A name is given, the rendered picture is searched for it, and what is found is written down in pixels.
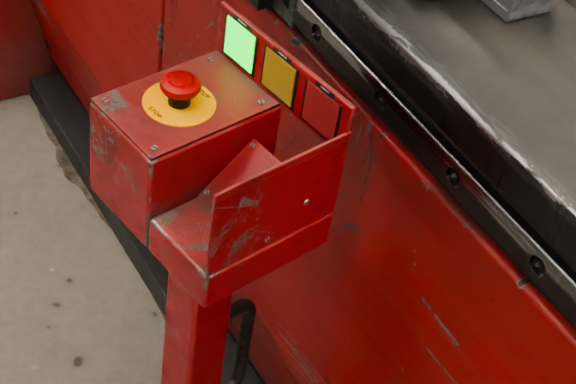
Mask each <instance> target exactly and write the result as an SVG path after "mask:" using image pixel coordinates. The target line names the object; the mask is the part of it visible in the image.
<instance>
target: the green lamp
mask: <svg viewBox="0 0 576 384"><path fill-rule="evenodd" d="M224 52H225V53H226V54H227V55H229V56H230V57H231V58H232V59H233V60H235V61H236V62H237V63H238V64H240V65H241V66H242V67H243V68H244V69H246V70H247V71H248V72H249V73H250V74H251V73H252V66H253V59H254V52H255V36H254V35H253V34H251V33H250V32H249V31H248V30H246V29H245V28H244V27H242V26H241V25H240V24H239V23H238V22H236V21H235V20H234V19H232V18H231V17H230V16H229V15H228V16H227V21H226V30H225V46H224Z"/></svg>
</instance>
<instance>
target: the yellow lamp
mask: <svg viewBox="0 0 576 384"><path fill-rule="evenodd" d="M296 73H297V71H296V70H295V69H294V68H292V66H290V64H288V63H287V62H286V61H285V60H283V59H282V58H281V57H279V56H278V55H277V54H276V53H275V52H273V51H272V50H271V49H269V48H268V47H266V54H265V60H264V67H263V74H262V80H261V84H263V85H264V86H265V87H266V88H268V89H269V90H270V91H271V92H272V93H274V94H275V95H276V96H277V97H278V98H280V99H281V100H282V101H283V102H284V103H286V104H287V105H288V106H289V107H291V102H292V95H293V90H294V85H295V79H296Z"/></svg>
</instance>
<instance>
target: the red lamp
mask: <svg viewBox="0 0 576 384"><path fill-rule="evenodd" d="M338 114H339V105H338V104H337V103H336V102H334V101H333V100H332V99H331V98H329V97H328V96H327V95H326V94H324V92H322V90H320V89H319V88H318V87H316V86H315V85H314V84H313V83H311V82H310V81H308V82H307V87H306V93H305V98H304V103H303V113H302V118H303V119H304V120H305V121H306V122H308V123H309V124H310V125H311V126H313V127H314V128H315V129H316V130H317V131H319V132H320V133H321V134H322V135H324V136H325V137H326V138H327V139H328V140H331V139H332V138H334V133H335V128H336V123H337V119H338Z"/></svg>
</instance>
